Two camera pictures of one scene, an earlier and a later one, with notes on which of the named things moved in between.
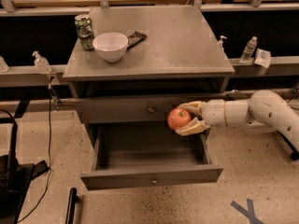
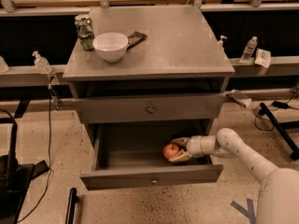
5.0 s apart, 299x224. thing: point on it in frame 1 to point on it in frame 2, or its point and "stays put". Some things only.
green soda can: x=84 y=28 stays put
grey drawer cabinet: x=130 y=66 stays put
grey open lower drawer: x=133 y=154 stays put
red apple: x=178 y=118 to x=170 y=149
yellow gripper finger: x=197 y=125 to x=180 y=157
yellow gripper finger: x=194 y=106 to x=183 y=141
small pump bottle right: x=220 y=44 stays put
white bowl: x=110 y=46 stays put
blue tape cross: x=248 y=214 stays put
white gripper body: x=213 y=113 to x=195 y=146
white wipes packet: x=263 y=58 stays put
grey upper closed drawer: x=135 y=109 stays put
